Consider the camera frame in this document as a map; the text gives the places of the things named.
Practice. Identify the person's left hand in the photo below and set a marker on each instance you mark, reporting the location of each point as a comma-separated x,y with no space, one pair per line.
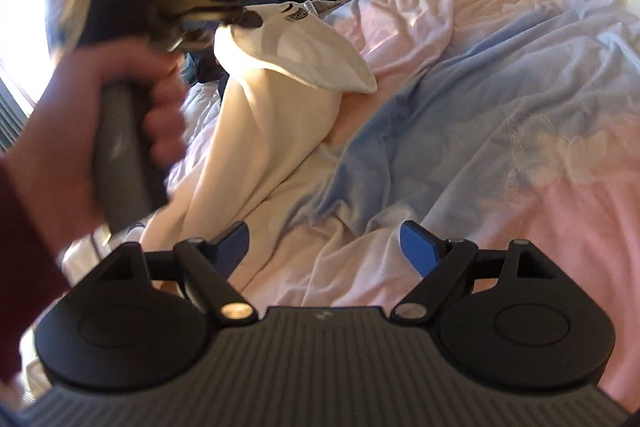
55,132

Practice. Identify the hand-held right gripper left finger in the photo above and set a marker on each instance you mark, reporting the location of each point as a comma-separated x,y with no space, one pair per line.
234,249

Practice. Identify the teal curtain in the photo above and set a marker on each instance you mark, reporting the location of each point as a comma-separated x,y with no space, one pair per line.
10,117

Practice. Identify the person's left forearm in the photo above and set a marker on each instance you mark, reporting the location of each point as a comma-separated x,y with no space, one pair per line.
25,287

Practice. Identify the white pants with black stripe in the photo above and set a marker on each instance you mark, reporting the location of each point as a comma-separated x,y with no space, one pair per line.
270,117

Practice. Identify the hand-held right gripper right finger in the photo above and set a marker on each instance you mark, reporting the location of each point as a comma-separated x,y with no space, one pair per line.
417,249

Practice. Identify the white crumpled bed sheet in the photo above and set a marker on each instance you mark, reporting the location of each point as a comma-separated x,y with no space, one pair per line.
475,107

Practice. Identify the grey printed garment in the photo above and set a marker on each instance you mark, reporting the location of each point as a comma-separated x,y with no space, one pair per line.
327,4

